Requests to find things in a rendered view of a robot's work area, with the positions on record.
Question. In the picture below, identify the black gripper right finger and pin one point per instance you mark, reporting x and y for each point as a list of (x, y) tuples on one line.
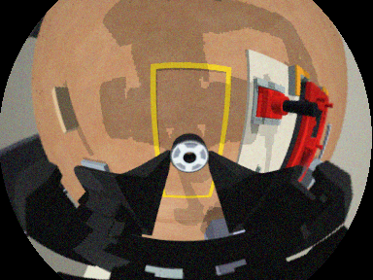
[(241, 190)]

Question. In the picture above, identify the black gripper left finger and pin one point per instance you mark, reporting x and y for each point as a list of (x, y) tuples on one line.
[(139, 189)]

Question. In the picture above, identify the yellow rectangular outline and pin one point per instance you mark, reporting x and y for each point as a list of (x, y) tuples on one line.
[(225, 118)]

